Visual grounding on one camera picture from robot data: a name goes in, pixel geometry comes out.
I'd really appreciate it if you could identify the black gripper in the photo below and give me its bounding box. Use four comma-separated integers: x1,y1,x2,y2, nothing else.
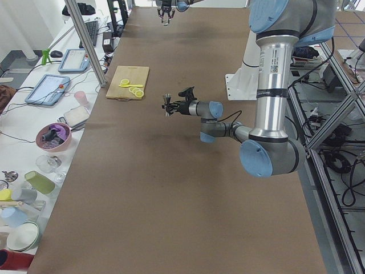
162,101,190,115
157,0,175,19

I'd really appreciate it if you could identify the clear glass cup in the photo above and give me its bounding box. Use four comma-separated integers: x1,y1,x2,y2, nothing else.
161,17,170,26

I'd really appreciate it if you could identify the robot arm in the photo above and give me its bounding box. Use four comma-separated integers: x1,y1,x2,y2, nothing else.
163,1,336,178
155,0,199,23

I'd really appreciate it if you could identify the pink plastic cup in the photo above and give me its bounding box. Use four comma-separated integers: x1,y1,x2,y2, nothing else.
74,91,88,107

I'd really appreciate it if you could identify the green plastic cup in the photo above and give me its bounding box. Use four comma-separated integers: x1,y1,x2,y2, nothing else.
24,171,55,195

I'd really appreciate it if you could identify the grey cup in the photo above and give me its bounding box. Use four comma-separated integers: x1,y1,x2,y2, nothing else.
11,188,37,203

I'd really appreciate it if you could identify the light blue cup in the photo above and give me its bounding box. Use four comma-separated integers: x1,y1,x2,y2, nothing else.
1,207,28,227

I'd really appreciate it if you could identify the middle overlapping lemon slice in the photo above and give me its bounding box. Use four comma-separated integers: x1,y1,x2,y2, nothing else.
131,88,141,94

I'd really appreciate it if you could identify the wooden cutting board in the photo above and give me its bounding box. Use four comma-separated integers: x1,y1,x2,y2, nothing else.
106,66,149,100

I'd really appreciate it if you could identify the yellow plastic knife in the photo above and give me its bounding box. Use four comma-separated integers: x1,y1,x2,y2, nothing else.
119,84,144,88

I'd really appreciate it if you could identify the black keyboard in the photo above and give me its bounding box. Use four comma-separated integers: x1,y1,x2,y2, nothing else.
84,21,99,47

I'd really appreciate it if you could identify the digital kitchen scale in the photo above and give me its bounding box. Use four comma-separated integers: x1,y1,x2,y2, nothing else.
58,106,90,130

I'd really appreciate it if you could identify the far teach pendant tablet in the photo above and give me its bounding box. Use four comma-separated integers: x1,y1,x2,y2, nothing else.
58,49,90,74

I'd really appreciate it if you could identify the teach pendant tablet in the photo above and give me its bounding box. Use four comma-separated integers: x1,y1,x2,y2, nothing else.
25,74,71,106
58,49,90,74

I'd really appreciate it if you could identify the computer mouse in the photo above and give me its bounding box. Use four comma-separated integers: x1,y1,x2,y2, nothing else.
50,50,63,58

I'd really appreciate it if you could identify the pink bowl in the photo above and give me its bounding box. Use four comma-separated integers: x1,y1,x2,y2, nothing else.
35,123,72,152

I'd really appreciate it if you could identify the near teach pendant tablet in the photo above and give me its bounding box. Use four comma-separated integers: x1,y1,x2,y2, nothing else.
25,74,71,106

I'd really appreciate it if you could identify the green clamp tool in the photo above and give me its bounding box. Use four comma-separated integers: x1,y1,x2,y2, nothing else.
41,49,52,66

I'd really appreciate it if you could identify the wine glass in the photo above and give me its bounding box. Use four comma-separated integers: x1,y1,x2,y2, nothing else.
35,155,66,183

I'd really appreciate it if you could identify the black power adapter box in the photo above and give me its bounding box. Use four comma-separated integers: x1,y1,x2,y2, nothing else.
323,65,342,93

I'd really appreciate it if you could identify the white bowl green rim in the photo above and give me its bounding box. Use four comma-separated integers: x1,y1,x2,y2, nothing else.
6,221,41,252

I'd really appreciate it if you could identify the red bowl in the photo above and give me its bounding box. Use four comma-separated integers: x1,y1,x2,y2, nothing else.
1,249,34,271

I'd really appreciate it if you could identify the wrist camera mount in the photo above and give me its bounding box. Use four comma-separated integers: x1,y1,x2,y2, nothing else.
178,86,197,102

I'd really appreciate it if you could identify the lemon slice nearest handle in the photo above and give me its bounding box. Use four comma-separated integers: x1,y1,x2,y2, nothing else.
134,90,144,98

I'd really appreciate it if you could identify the aluminium frame post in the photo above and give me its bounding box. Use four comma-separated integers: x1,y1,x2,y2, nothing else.
64,0,107,87

